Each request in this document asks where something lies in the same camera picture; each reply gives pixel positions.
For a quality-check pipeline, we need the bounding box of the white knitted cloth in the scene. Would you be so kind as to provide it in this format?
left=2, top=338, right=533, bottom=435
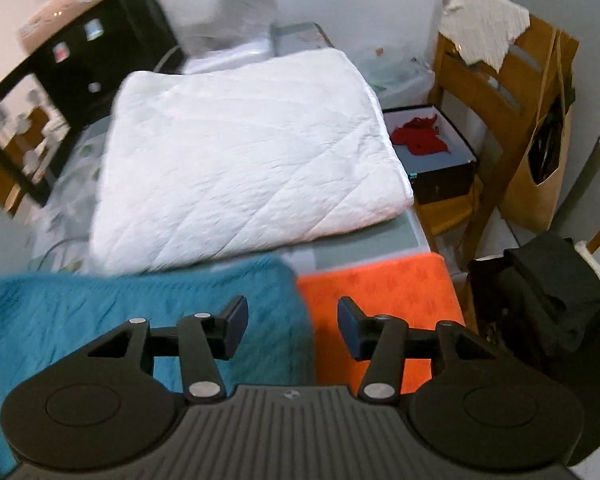
left=438, top=0, right=530, bottom=73

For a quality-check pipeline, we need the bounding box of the brown paper bag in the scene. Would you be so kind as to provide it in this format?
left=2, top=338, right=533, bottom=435
left=501, top=29, right=576, bottom=234

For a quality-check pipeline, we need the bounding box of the black box with red cloth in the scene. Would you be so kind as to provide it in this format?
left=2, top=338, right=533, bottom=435
left=382, top=105, right=477, bottom=205

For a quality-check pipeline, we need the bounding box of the black picture frame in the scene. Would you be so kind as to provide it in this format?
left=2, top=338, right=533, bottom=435
left=0, top=0, right=185, bottom=214

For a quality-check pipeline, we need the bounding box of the wooden chair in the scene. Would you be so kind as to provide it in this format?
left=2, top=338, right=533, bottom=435
left=428, top=12, right=580, bottom=268

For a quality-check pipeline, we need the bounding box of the orange patterned mat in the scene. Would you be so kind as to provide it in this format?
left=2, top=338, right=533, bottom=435
left=298, top=252, right=464, bottom=391

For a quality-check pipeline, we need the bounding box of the pile of dark clothes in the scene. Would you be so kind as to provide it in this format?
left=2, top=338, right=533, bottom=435
left=468, top=232, right=600, bottom=465

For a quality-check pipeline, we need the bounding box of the blue knitted sweater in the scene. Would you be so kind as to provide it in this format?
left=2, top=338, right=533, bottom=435
left=0, top=254, right=315, bottom=479

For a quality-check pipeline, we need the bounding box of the white quilted folded blanket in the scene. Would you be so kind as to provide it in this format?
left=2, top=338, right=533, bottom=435
left=88, top=48, right=415, bottom=276

